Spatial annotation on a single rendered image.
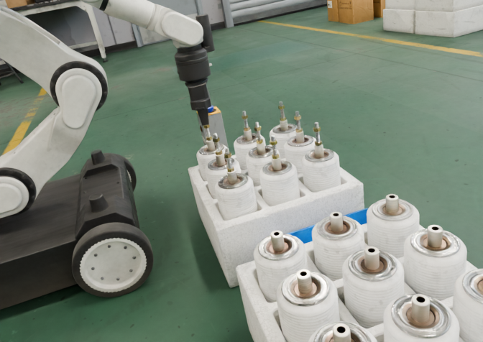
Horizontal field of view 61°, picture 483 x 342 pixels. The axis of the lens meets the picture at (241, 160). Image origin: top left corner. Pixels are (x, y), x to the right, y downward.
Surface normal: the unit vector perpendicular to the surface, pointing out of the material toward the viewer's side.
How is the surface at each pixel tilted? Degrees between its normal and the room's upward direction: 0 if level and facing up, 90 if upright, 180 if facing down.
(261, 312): 0
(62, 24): 90
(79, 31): 90
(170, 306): 0
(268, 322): 0
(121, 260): 90
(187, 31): 90
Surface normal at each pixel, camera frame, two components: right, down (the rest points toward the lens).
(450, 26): -0.91, 0.30
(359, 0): 0.29, 0.36
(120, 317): -0.17, -0.89
